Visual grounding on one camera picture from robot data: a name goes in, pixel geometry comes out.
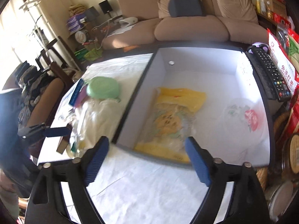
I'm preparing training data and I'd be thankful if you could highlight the brown three-seat sofa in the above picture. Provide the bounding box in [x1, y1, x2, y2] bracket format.
[103, 0, 268, 50]

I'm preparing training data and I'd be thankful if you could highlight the yellow snack bag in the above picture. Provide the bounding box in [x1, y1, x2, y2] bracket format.
[134, 87, 207, 164]

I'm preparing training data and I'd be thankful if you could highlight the brown armchair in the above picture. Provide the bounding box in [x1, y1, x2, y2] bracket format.
[2, 76, 69, 159]

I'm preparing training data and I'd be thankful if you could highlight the pile of folded clothes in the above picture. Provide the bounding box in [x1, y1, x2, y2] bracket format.
[14, 61, 55, 128]

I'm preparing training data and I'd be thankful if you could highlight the black speaker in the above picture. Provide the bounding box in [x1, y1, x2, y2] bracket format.
[99, 0, 113, 14]

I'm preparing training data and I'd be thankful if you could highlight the striped white tablecloth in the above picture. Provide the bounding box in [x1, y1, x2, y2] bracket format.
[38, 53, 208, 223]

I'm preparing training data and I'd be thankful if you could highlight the brown sanding sponge block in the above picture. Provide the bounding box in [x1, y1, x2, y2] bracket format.
[56, 124, 73, 154]

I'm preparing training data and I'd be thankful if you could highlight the white plastic gloves pile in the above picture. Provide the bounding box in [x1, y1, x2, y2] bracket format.
[66, 99, 125, 158]

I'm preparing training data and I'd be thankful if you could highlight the black storage box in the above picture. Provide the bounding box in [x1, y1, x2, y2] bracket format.
[112, 46, 275, 167]

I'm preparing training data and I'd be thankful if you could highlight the green oval case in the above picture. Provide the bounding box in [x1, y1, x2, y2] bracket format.
[86, 76, 120, 100]

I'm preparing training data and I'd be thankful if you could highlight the white glove box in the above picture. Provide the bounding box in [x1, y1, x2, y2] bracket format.
[50, 78, 86, 129]

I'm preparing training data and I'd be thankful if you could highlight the dark blue lumbar cushion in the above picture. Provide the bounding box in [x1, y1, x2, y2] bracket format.
[168, 0, 206, 18]

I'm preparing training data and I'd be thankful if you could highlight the black remote control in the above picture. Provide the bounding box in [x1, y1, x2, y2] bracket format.
[247, 44, 291, 102]

